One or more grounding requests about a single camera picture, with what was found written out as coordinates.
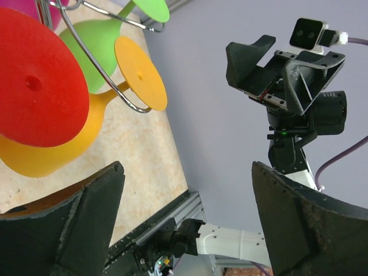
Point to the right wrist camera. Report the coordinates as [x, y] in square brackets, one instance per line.
[313, 36]

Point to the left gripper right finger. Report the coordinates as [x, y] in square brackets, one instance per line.
[308, 232]

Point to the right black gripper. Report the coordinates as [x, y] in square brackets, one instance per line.
[297, 81]

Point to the pink plastic wine glass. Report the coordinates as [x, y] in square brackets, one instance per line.
[28, 7]

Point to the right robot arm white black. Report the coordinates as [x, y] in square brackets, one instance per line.
[289, 133]

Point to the green plastic wine glass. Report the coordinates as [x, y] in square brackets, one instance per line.
[99, 37]

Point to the chrome wine glass rack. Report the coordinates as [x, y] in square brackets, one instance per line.
[45, 18]

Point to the red plastic wine glass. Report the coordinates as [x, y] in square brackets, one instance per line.
[44, 95]

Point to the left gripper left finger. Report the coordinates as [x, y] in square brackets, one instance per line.
[67, 232]

